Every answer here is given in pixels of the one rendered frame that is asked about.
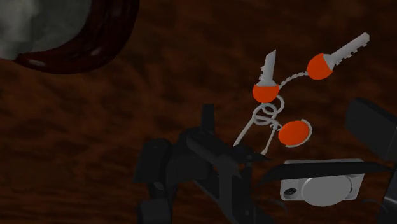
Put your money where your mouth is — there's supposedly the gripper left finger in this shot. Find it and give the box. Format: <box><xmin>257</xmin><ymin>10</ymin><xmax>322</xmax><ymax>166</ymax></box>
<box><xmin>133</xmin><ymin>138</ymin><xmax>180</xmax><ymax>224</ymax></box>

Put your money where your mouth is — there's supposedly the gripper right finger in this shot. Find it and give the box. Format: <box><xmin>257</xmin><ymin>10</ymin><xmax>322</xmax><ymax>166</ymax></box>
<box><xmin>344</xmin><ymin>97</ymin><xmax>397</xmax><ymax>224</ymax></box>

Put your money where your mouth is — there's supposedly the black angular tool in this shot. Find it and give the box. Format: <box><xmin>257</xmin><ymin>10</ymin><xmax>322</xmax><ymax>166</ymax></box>
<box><xmin>174</xmin><ymin>103</ymin><xmax>270</xmax><ymax>224</ymax></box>

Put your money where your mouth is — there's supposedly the orange-headed key bunch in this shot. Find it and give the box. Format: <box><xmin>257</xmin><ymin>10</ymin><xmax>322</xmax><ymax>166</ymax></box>
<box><xmin>232</xmin><ymin>32</ymin><xmax>371</xmax><ymax>156</ymax></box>

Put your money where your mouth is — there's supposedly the dark red bowl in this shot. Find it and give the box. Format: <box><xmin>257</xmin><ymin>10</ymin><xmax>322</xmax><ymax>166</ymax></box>
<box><xmin>0</xmin><ymin>0</ymin><xmax>141</xmax><ymax>75</ymax></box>

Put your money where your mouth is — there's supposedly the silver compact camera black strap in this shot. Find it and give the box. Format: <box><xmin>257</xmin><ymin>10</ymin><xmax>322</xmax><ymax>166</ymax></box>
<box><xmin>256</xmin><ymin>158</ymin><xmax>396</xmax><ymax>215</ymax></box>

